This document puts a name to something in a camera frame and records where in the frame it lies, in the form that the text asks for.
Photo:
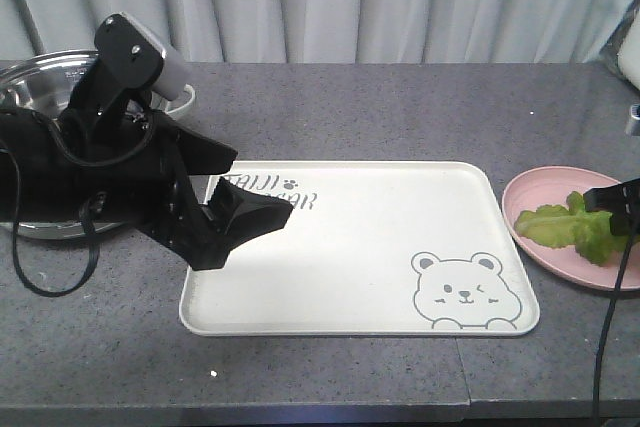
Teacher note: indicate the cream bear serving tray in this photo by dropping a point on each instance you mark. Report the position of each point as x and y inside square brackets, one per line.
[371, 248]

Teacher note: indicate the green lettuce leaf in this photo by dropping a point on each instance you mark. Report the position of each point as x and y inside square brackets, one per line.
[557, 226]

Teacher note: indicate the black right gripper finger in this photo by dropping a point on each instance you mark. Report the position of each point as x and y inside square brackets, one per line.
[621, 197]
[624, 224]

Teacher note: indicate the white pleated curtain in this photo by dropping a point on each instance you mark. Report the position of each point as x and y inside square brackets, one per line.
[331, 31]

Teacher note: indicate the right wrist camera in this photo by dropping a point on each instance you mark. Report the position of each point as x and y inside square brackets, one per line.
[632, 127]

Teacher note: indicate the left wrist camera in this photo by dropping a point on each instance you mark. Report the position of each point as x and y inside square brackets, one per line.
[131, 60]

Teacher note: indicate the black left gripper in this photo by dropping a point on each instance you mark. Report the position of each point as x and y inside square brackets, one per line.
[46, 177]

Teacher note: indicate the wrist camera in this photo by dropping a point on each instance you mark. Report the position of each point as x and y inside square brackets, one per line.
[632, 127]
[131, 60]

